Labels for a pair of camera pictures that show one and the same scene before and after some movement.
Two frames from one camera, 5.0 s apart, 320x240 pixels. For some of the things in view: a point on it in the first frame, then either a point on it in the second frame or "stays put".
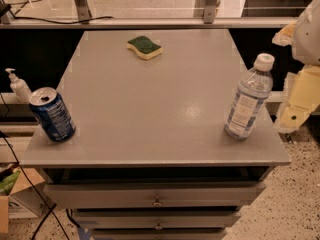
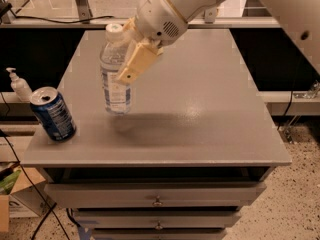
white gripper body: (309, 34) to (157, 19)
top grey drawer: (153, 194) stays put
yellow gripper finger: (300, 99) to (142, 56)
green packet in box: (8, 182) stays put
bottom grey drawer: (157, 234) stays put
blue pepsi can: (53, 114) stays put
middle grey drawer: (154, 220) stays put
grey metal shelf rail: (148, 22) stays put
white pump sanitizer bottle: (19, 86) stays put
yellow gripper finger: (286, 35) to (131, 30)
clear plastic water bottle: (252, 93) to (116, 94)
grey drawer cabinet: (149, 158) stays put
